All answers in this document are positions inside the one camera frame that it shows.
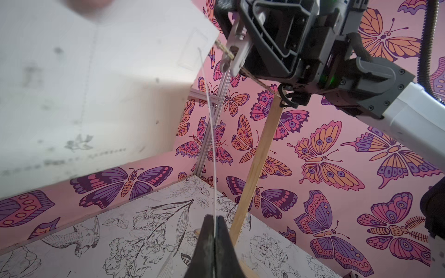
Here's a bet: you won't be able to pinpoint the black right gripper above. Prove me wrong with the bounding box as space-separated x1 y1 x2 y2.
213 1 351 94

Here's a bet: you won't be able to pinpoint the wooden drying rack frame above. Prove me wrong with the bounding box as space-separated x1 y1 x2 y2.
227 95 285 278

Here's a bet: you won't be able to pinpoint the aluminium frame profiles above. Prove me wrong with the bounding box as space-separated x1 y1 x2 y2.
190 71 231 181

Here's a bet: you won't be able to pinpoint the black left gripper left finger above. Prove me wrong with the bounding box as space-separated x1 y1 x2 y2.
184 214 216 278

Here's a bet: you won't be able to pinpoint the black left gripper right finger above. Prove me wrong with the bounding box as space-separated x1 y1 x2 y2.
215 215 245 278

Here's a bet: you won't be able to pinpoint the white postcard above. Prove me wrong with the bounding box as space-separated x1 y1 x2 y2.
1 1 219 198

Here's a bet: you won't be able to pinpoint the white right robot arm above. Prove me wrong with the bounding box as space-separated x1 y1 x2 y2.
214 1 445 243

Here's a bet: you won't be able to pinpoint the grey clothespin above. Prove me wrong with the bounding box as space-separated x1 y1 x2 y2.
220 18 253 77

